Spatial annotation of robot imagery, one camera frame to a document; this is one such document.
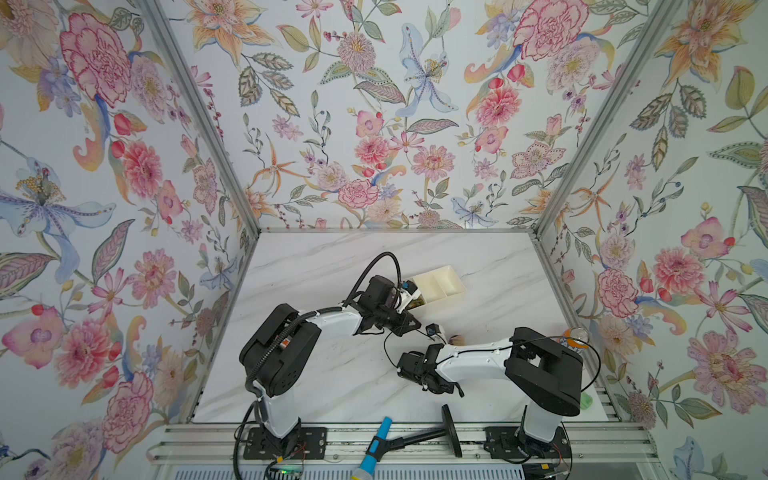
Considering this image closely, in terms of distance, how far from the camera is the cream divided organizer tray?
972mm

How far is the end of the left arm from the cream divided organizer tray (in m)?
0.15

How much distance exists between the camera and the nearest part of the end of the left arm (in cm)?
75
